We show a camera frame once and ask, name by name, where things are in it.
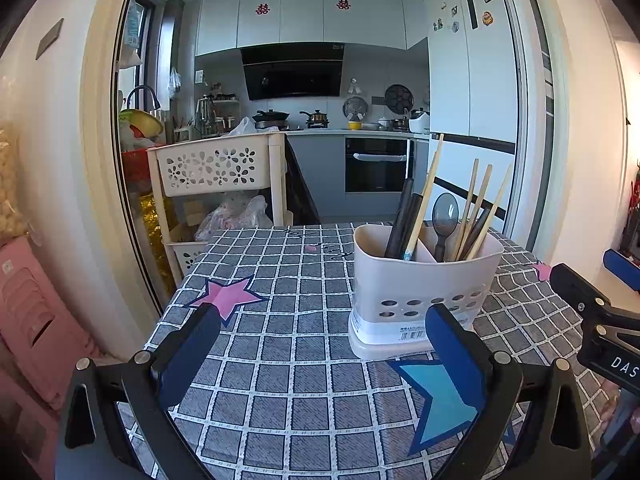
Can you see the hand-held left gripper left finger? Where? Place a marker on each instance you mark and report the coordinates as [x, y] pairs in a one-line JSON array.
[[192, 355]]

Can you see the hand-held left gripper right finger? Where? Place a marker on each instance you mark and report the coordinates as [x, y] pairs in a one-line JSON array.
[[455, 355]]

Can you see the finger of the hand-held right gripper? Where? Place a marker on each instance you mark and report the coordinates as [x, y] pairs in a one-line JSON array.
[[625, 270], [575, 290]]

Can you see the white plastic utensil holder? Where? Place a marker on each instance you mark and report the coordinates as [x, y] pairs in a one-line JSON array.
[[380, 280]]

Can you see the black chopstick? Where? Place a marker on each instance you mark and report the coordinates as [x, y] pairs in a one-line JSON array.
[[480, 225]]

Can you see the blue striped wooden chopstick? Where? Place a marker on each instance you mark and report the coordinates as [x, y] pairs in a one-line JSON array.
[[430, 180]]

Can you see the red and black bags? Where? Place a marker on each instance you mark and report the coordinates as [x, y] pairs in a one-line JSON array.
[[632, 220]]

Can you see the grey checked tablecloth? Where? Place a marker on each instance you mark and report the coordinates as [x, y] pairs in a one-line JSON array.
[[300, 385]]

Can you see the gold tinsel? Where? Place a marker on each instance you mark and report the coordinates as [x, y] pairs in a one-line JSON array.
[[152, 235]]

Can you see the pink white plastic bag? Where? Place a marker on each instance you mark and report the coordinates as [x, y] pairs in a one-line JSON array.
[[235, 217]]

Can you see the pink plastic stool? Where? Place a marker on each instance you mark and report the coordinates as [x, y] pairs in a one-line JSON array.
[[35, 320]]

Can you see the beige plastic storage cart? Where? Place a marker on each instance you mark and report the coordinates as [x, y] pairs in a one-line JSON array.
[[215, 165]]

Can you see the red plastic basin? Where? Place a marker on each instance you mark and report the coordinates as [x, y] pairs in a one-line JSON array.
[[136, 170]]

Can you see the black built-in oven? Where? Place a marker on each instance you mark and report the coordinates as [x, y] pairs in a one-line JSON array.
[[377, 167]]

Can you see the white refrigerator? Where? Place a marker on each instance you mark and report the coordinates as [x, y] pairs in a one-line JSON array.
[[470, 110]]

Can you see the grey kitchen base cabinets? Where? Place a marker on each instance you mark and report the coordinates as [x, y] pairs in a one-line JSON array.
[[320, 170]]

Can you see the white rice cooker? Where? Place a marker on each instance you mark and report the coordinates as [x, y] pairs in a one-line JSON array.
[[420, 122]]

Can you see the yellow green colander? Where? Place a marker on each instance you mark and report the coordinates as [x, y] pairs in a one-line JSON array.
[[142, 121]]

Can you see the metal kettle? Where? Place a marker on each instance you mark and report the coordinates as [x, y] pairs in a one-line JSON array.
[[205, 115]]

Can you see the cream textured cushion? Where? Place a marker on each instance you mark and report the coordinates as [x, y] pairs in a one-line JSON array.
[[11, 185]]

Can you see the black wok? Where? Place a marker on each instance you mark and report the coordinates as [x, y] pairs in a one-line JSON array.
[[270, 117]]

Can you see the round black hanging pan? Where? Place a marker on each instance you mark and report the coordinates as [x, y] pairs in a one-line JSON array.
[[400, 98]]

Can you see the brass cooking pot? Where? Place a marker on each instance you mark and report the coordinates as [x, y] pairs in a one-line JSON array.
[[315, 119]]

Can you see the round grey hanging strainer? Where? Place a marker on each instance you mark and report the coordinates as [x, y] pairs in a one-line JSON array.
[[355, 108]]

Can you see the curved kitchen faucet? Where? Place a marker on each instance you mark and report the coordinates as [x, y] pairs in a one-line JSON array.
[[142, 89]]

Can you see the clear hanging plastic bag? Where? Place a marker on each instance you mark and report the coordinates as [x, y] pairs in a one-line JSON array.
[[174, 82]]

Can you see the round orange fridge magnet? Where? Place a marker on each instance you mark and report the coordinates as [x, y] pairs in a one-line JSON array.
[[488, 18]]

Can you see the black range hood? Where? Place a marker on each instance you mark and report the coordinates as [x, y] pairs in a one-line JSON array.
[[292, 72]]

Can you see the white upper kitchen cabinets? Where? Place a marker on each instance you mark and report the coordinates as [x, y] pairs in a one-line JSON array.
[[300, 20]]

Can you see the red paper-cut sticker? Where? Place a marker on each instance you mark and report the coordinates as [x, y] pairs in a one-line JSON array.
[[343, 4], [261, 9]]

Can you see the grey wall plate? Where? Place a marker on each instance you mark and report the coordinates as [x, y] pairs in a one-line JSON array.
[[50, 39]]

